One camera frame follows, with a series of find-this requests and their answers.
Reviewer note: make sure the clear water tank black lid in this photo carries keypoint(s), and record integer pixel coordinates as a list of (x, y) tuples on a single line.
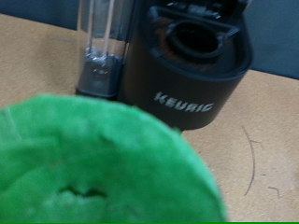
[(98, 71)]

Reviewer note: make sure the black Keurig coffee machine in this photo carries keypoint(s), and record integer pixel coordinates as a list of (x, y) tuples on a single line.
[(174, 84)]

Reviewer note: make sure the green-lidded coffee pod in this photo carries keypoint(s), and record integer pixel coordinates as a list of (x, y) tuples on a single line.
[(93, 161)]

